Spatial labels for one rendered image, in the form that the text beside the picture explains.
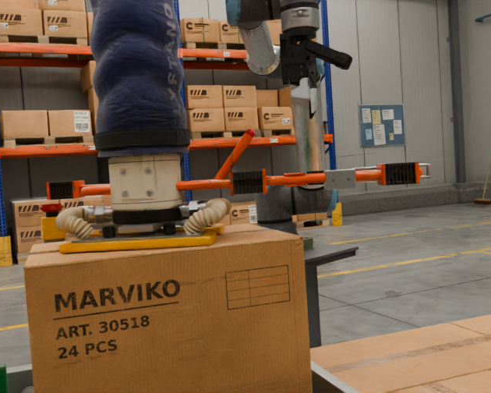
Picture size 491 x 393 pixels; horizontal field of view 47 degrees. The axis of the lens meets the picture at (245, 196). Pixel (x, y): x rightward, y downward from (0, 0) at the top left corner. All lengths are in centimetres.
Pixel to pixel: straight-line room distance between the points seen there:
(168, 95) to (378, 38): 1153
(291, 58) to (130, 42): 36
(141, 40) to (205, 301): 59
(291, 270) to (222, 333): 21
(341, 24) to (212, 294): 1120
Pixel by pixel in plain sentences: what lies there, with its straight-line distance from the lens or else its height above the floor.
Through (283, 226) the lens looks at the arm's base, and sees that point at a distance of 235.
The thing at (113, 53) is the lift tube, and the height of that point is 139.
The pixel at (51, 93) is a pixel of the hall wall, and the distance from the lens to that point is 990.
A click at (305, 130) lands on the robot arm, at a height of 124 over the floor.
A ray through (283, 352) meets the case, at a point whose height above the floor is 69.
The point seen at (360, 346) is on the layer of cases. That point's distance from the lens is 183.
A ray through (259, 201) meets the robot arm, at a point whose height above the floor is 97.
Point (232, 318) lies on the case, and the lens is 128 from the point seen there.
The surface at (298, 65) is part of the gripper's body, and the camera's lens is 135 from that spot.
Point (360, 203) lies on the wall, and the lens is 1194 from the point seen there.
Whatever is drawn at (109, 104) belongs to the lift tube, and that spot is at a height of 127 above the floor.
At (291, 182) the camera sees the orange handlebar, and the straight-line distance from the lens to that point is 133.
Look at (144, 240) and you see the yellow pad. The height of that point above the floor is 97.
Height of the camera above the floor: 111
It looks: 3 degrees down
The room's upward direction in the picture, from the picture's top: 4 degrees counter-clockwise
